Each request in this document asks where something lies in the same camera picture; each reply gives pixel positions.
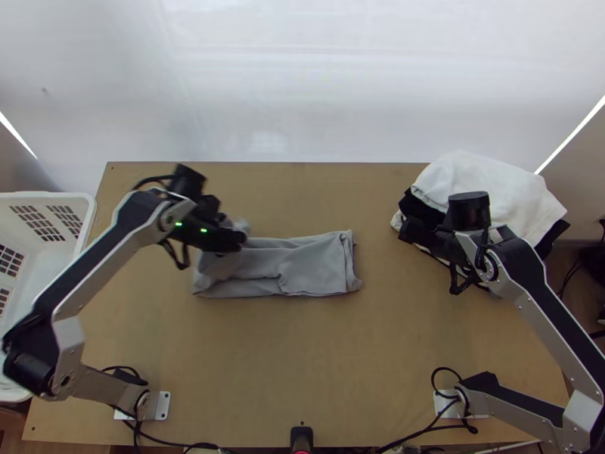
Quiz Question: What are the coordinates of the grey t-shirt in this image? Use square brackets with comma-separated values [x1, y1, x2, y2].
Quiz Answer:
[191, 217, 364, 299]

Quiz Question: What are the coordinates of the heap of clothes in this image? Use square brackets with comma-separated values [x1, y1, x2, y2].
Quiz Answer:
[389, 150, 570, 285]

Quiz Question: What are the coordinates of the white laundry basket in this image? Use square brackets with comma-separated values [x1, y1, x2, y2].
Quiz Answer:
[0, 191, 98, 404]

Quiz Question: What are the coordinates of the black cable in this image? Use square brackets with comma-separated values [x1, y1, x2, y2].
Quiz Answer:
[448, 230, 490, 295]
[100, 364, 228, 454]
[160, 236, 192, 272]
[377, 368, 479, 452]

